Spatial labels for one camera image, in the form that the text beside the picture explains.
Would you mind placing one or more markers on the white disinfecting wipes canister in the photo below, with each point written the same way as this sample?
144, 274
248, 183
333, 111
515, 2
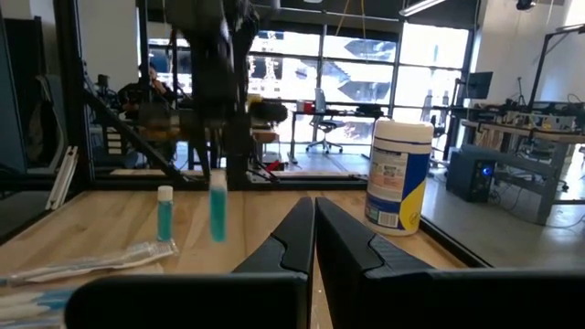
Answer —
397, 183

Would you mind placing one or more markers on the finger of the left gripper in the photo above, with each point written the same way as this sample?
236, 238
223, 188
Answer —
200, 160
231, 160

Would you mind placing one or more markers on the wooden workbench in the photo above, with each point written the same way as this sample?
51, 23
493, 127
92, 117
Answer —
525, 132

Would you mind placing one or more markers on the wooden desk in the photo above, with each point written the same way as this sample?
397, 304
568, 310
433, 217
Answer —
266, 136

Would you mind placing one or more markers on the black monitor on stand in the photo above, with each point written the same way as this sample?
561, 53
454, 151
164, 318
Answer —
479, 84

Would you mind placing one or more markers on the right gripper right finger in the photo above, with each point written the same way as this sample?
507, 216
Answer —
347, 256

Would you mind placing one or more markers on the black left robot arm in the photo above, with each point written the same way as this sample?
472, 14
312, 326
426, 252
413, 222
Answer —
237, 151

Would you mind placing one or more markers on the grey office chair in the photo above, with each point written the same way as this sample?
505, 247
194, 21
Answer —
325, 123

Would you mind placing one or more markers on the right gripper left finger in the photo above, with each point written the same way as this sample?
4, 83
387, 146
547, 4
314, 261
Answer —
283, 256

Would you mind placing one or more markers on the teal tube with white cap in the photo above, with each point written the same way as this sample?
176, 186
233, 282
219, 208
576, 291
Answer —
165, 219

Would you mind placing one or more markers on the black office desk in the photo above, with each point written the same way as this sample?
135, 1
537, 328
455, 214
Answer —
338, 112

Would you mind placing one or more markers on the black computer tower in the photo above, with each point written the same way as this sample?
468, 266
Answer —
471, 176

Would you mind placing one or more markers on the dark partition panel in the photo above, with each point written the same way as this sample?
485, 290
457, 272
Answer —
13, 114

